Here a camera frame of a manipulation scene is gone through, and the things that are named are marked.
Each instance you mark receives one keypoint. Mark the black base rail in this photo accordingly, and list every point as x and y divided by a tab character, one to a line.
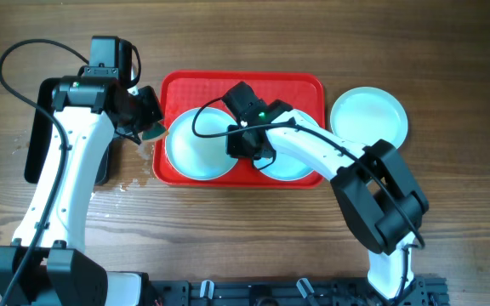
423	291

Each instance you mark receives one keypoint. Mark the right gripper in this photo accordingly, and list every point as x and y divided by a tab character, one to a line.
240	142

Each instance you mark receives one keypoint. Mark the orange green sponge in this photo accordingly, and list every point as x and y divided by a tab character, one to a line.
154	133

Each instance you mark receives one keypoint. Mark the white plate top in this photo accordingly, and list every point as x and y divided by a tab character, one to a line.
199	158

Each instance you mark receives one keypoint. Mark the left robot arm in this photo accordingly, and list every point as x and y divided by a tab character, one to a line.
45	262

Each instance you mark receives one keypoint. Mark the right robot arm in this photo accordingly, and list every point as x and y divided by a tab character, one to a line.
378	196

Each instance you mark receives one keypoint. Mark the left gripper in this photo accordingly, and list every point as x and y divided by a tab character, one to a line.
150	112

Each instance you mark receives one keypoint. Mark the red plastic tray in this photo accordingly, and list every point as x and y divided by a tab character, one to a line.
185	90

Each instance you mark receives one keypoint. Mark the black rectangular water tray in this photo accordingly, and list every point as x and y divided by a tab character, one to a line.
41	135

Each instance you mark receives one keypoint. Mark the white plate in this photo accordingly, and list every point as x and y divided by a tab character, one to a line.
283	168
199	158
366	115

